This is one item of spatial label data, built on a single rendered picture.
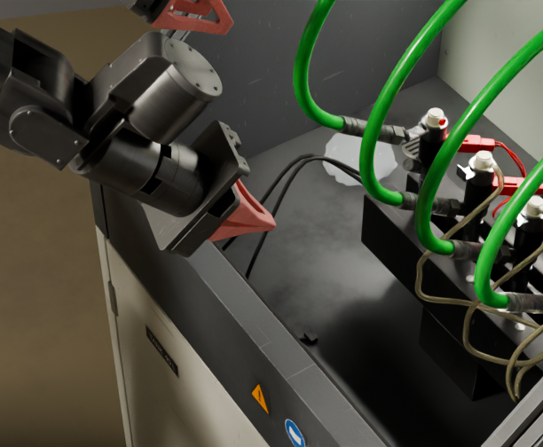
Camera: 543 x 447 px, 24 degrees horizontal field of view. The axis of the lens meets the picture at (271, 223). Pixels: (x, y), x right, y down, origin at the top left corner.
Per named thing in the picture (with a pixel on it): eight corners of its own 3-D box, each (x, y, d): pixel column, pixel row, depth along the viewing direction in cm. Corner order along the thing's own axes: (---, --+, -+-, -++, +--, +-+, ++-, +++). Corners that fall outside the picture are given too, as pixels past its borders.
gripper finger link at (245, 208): (302, 231, 109) (224, 194, 103) (248, 286, 112) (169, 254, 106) (277, 178, 114) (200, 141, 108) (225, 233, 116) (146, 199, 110)
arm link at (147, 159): (51, 132, 101) (62, 184, 98) (105, 74, 99) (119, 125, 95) (118, 163, 106) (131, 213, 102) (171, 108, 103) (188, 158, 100)
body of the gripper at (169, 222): (256, 175, 103) (189, 142, 98) (177, 259, 107) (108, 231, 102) (232, 124, 107) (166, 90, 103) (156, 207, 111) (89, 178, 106)
